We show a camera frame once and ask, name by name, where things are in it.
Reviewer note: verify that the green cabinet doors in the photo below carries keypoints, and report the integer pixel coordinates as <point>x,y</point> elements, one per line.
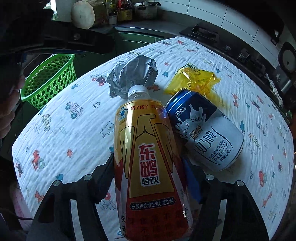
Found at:
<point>124,42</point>

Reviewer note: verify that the yellow plastic wrapper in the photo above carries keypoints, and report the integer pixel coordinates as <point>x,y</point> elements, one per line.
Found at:
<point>192,78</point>

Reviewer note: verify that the crumpled silver foil bag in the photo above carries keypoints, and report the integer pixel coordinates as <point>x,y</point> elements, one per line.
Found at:
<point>141,70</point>

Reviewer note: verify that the white printed tablecloth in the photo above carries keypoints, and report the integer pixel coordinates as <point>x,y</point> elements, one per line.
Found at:
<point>74,133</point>

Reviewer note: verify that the person's left hand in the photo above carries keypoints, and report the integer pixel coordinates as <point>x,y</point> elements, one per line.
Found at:
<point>8,105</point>

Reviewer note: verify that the blue white milk beer can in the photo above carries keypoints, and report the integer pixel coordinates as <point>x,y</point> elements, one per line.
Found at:
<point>207,133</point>

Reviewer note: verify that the green perforated plastic basket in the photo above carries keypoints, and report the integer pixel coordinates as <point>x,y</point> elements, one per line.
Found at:
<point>48,79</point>

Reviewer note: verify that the steel pot with black handle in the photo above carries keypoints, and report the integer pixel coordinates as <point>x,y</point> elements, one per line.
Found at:
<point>146,9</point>

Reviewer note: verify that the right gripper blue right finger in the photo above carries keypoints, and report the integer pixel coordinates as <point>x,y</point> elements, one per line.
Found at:
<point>242,220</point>

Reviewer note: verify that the gold red drink bottle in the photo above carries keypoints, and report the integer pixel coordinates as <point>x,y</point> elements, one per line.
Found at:
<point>150,183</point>

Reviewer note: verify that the black gas stove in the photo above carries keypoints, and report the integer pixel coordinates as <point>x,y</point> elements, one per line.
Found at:
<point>227,45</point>

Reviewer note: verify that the dark sauce bottle yellow label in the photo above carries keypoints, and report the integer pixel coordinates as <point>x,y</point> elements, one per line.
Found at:
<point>124,10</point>

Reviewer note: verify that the round wooden chopping block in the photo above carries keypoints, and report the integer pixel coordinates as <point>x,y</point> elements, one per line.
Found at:
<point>87,14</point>

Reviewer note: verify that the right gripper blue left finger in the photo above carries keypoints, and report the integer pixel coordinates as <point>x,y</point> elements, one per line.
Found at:
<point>53,219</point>

